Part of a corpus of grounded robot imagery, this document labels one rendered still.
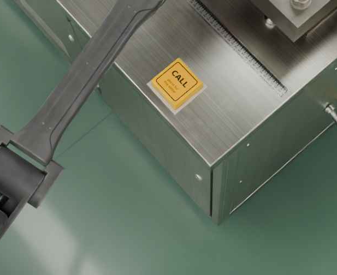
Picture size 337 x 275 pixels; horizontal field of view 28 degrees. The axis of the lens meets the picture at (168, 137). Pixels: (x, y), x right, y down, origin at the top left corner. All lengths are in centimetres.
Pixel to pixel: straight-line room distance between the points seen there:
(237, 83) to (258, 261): 93
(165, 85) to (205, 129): 11
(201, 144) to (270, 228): 92
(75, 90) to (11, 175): 15
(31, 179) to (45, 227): 124
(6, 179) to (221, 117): 48
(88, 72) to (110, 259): 122
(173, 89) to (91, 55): 31
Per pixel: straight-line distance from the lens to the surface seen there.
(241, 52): 133
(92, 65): 99
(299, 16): 122
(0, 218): 97
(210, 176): 151
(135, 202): 217
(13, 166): 96
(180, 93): 127
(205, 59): 132
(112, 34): 101
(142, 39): 134
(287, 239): 215
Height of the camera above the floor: 211
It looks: 73 degrees down
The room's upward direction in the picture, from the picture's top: 11 degrees counter-clockwise
